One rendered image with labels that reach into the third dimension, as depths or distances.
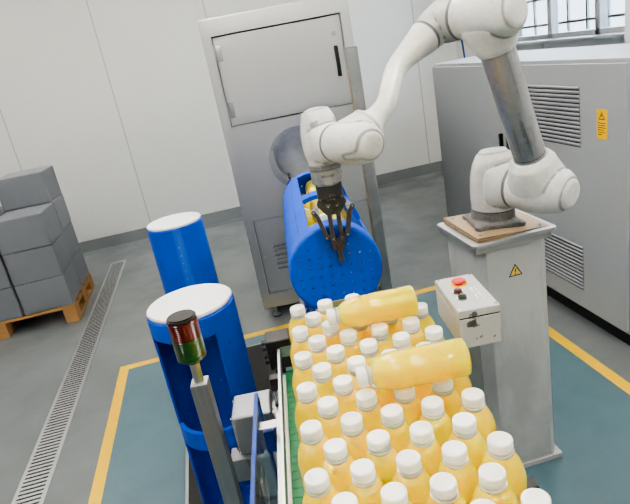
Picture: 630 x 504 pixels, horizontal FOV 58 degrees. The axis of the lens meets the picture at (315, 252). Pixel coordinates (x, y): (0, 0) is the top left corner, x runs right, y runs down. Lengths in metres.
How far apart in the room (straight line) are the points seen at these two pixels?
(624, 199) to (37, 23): 5.66
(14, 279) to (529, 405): 3.94
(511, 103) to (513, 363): 0.99
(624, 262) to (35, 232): 4.02
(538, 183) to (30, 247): 3.94
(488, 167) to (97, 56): 5.24
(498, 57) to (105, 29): 5.38
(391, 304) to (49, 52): 5.85
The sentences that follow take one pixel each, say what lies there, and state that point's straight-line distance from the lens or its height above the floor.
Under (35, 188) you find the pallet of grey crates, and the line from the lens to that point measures 5.25.
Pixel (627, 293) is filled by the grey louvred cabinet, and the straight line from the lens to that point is 3.24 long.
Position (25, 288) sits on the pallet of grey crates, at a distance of 5.08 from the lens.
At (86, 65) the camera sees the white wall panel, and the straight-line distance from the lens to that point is 6.73.
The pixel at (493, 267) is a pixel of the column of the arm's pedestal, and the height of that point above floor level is 0.90.
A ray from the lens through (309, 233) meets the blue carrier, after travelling 1.69.
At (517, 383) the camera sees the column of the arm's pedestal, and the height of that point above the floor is 0.40.
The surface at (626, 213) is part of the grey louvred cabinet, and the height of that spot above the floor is 0.74.
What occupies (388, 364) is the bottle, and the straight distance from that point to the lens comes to 1.06.
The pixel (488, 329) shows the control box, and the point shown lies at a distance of 1.41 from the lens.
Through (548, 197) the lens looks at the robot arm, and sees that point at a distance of 1.95.
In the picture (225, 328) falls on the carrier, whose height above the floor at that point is 0.96.
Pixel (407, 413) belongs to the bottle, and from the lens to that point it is 1.11.
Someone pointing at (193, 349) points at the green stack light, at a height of 1.19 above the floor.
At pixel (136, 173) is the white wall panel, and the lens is 6.76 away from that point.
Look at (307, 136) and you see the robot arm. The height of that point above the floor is 1.51.
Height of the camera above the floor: 1.72
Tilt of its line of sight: 19 degrees down
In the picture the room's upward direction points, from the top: 11 degrees counter-clockwise
